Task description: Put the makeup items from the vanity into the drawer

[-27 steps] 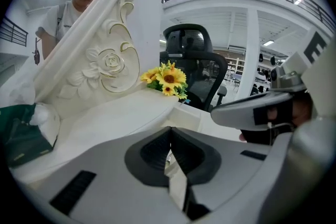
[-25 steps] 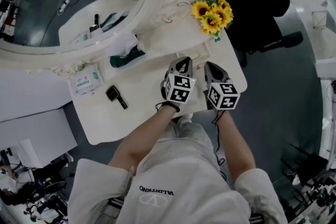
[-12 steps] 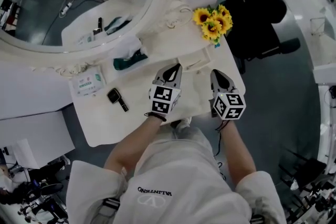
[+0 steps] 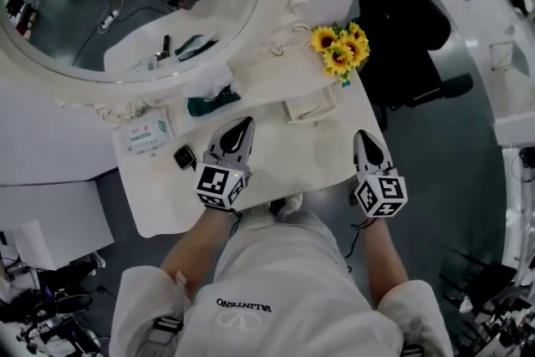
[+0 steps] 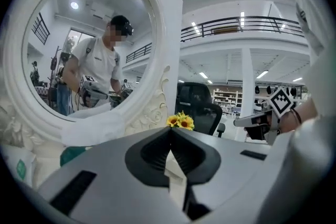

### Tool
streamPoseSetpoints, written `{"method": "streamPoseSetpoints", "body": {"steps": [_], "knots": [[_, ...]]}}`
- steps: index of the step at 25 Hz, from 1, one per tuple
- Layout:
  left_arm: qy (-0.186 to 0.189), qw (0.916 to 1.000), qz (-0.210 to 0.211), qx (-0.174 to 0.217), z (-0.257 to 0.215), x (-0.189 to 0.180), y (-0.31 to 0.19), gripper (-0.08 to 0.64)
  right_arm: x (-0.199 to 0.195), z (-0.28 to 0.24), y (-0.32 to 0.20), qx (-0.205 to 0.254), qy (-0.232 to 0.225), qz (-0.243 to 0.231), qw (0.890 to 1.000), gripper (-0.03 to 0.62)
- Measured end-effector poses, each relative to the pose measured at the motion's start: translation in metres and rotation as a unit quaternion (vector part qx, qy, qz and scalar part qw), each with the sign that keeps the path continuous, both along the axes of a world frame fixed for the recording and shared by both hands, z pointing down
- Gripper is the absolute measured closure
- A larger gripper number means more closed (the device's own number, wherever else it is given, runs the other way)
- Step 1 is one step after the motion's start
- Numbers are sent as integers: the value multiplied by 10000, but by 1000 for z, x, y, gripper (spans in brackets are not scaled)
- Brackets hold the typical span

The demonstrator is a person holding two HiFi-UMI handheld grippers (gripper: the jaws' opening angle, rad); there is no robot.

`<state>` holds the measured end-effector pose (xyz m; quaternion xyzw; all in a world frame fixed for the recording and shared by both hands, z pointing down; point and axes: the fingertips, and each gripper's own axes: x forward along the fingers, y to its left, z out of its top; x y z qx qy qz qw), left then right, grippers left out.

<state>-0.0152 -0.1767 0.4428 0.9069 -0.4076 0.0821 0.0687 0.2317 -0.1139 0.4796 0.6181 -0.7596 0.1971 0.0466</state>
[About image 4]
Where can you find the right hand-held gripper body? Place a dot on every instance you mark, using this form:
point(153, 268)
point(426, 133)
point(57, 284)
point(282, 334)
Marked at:
point(382, 194)

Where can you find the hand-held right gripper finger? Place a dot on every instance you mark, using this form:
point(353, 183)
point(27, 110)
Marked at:
point(382, 161)
point(360, 156)

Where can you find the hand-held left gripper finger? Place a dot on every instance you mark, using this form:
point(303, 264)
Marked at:
point(217, 146)
point(246, 148)

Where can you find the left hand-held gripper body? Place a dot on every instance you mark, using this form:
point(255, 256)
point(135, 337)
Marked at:
point(217, 184)

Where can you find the white ornate dressing table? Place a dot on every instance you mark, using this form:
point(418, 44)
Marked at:
point(301, 163)

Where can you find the white drawer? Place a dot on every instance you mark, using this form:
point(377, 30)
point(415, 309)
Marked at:
point(294, 104)

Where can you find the person's right forearm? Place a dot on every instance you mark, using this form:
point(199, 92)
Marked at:
point(382, 263)

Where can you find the person's left forearm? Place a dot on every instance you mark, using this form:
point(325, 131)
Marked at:
point(196, 251)

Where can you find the person's right white shoe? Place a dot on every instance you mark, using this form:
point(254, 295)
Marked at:
point(292, 202)

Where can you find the white green wet wipes pack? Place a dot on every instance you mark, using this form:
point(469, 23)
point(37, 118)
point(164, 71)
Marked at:
point(146, 136)

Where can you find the person's white shirt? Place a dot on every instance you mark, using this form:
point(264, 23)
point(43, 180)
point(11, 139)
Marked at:
point(271, 263)

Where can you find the yellow sunflower bouquet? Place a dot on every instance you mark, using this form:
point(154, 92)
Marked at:
point(340, 50)

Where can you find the black office chair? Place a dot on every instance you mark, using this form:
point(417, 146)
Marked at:
point(401, 37)

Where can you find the black folding chair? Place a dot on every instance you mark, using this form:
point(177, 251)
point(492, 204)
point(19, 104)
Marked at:
point(489, 284)

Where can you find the white low cabinet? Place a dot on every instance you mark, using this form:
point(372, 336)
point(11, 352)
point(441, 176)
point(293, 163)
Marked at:
point(62, 217)

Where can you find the oval mirror white ornate frame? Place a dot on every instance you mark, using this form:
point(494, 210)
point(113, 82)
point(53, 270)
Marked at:
point(267, 12)

